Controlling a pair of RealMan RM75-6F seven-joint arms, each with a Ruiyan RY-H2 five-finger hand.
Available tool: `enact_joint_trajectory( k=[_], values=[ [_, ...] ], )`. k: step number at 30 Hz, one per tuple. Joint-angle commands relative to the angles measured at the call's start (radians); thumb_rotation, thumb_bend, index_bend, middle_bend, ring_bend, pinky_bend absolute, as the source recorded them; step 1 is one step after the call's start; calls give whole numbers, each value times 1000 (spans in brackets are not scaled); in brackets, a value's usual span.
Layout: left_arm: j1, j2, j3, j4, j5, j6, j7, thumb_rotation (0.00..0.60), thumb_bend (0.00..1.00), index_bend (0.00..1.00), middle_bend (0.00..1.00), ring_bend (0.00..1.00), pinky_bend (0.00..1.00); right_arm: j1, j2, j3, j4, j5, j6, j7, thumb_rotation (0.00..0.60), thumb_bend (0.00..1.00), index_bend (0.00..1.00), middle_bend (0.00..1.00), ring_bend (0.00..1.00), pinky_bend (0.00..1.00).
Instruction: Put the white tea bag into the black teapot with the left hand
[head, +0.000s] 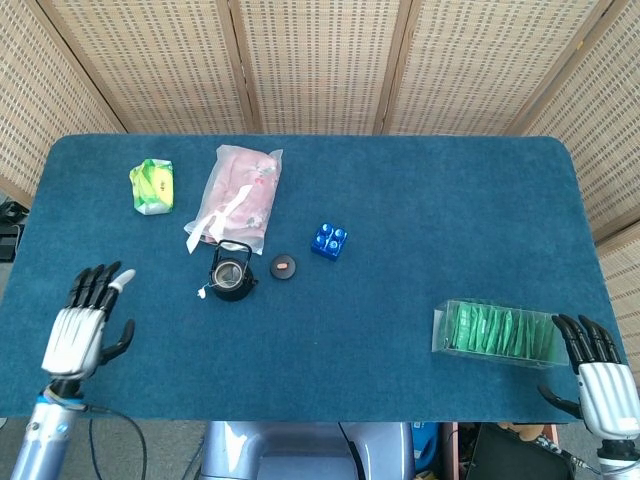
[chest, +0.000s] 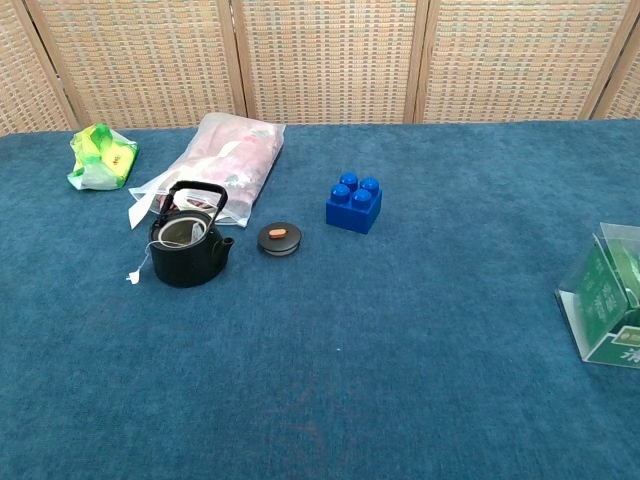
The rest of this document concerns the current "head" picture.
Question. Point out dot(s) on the green yellow snack packet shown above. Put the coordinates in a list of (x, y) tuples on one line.
[(152, 190)]

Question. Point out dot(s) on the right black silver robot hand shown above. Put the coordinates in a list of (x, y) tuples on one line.
[(607, 395)]

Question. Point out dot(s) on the silver blue robot torso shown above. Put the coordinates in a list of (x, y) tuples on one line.
[(300, 452)]

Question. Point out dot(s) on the black teapot lid orange knob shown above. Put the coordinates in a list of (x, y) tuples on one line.
[(283, 267)]

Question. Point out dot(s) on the black flat case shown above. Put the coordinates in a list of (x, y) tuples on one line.
[(520, 457)]

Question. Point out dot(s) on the clear bag with pink cloth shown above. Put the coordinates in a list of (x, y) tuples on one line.
[(240, 200)]

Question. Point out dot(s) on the blue table cloth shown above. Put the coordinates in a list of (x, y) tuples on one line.
[(350, 340)]

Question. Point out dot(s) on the blue toy building block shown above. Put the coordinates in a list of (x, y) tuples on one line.
[(327, 247)]

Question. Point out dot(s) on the black cast iron teapot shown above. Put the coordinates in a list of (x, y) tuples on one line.
[(235, 295)]

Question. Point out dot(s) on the clear box green tea sachets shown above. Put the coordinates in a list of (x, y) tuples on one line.
[(500, 332)]

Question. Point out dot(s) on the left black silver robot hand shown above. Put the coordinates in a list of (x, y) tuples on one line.
[(72, 340)]

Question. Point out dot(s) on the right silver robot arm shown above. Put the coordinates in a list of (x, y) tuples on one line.
[(617, 457)]

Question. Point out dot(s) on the woven bamboo folding screen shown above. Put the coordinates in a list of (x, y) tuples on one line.
[(320, 65)]

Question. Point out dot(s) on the black equipment on floor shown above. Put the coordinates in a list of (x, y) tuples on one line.
[(9, 235)]

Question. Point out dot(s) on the blue container under table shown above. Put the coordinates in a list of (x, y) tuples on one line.
[(426, 445)]

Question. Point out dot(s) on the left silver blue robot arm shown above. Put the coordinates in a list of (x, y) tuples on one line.
[(47, 430)]

